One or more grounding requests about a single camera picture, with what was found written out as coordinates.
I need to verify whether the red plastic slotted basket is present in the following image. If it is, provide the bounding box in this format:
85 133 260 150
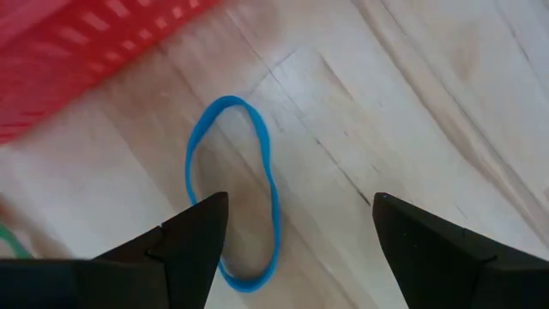
0 0 222 145

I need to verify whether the blue rubber band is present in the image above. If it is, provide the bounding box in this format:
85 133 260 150
184 94 282 294

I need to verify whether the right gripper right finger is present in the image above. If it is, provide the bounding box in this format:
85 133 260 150
371 191 549 309

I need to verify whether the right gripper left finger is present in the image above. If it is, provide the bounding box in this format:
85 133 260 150
70 191 229 309

